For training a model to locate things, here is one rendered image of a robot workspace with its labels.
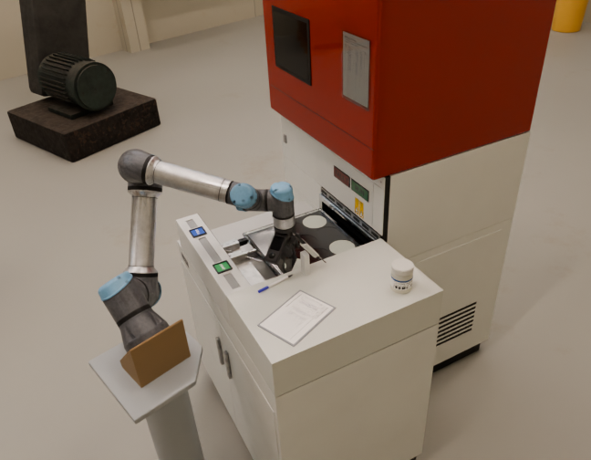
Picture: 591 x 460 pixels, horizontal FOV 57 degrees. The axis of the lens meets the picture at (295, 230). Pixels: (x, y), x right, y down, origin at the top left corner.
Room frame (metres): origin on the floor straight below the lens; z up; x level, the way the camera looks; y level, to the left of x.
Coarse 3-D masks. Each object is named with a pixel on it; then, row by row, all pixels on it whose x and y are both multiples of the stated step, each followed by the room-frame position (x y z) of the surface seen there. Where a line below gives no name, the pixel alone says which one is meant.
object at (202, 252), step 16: (176, 224) 1.89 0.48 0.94; (192, 224) 1.86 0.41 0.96; (192, 240) 1.74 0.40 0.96; (208, 240) 1.73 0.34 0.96; (192, 256) 1.73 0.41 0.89; (208, 256) 1.62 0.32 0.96; (224, 256) 1.62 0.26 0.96; (208, 272) 1.55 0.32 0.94; (224, 272) 1.53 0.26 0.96; (240, 272) 1.52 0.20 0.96; (208, 288) 1.59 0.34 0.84; (224, 288) 1.44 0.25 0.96; (240, 288) 1.43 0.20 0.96; (224, 304) 1.42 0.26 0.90
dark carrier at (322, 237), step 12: (300, 216) 1.95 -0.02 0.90; (324, 216) 1.94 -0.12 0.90; (264, 228) 1.88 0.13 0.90; (300, 228) 1.86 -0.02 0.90; (312, 228) 1.86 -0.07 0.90; (324, 228) 1.85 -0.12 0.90; (336, 228) 1.85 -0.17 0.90; (252, 240) 1.80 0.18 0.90; (264, 240) 1.79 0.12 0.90; (312, 240) 1.78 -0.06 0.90; (324, 240) 1.77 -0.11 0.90; (336, 240) 1.76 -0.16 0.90; (348, 240) 1.76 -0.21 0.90; (264, 252) 1.71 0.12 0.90; (324, 252) 1.69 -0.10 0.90
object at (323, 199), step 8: (320, 200) 2.05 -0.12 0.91; (328, 200) 2.00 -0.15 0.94; (336, 208) 1.94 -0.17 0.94; (328, 216) 1.99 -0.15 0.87; (344, 216) 1.88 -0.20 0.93; (336, 224) 1.94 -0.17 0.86; (352, 224) 1.83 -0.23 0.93; (360, 232) 1.77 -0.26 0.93; (360, 240) 1.79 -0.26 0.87; (368, 240) 1.72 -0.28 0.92
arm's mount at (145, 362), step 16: (160, 336) 1.22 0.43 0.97; (176, 336) 1.25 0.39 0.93; (128, 352) 1.17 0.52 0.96; (144, 352) 1.18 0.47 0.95; (160, 352) 1.21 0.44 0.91; (176, 352) 1.24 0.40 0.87; (128, 368) 1.20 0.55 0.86; (144, 368) 1.17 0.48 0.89; (160, 368) 1.20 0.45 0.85; (144, 384) 1.16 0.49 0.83
